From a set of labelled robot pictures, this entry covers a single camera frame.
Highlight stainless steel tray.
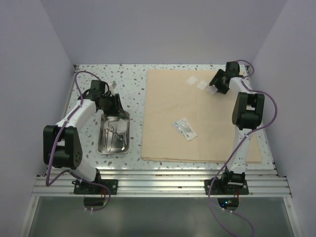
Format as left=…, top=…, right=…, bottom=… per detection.
left=98, top=112, right=130, bottom=155

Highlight small steel scissors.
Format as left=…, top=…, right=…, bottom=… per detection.
left=110, top=131, right=117, bottom=146

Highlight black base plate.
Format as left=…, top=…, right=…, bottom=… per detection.
left=204, top=179, right=249, bottom=195
left=72, top=179, right=119, bottom=195

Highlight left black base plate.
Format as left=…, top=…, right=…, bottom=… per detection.
left=72, top=179, right=119, bottom=195

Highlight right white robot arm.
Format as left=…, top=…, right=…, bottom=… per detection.
left=209, top=69, right=265, bottom=195

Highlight white gauze pad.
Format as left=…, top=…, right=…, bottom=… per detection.
left=186, top=76, right=198, bottom=85
left=206, top=85, right=218, bottom=94
left=197, top=80, right=208, bottom=90

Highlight steel hemostat forceps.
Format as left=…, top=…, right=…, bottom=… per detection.
left=104, top=125, right=114, bottom=142

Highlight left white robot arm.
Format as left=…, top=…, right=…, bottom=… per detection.
left=43, top=93, right=126, bottom=194

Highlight white blue sachet packet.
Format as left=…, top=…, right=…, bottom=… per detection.
left=173, top=118, right=197, bottom=141

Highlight beige cloth drape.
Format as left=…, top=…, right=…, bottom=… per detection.
left=140, top=69, right=262, bottom=163

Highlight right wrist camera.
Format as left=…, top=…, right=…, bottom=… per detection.
left=225, top=61, right=240, bottom=74

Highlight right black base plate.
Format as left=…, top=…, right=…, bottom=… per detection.
left=204, top=179, right=249, bottom=195

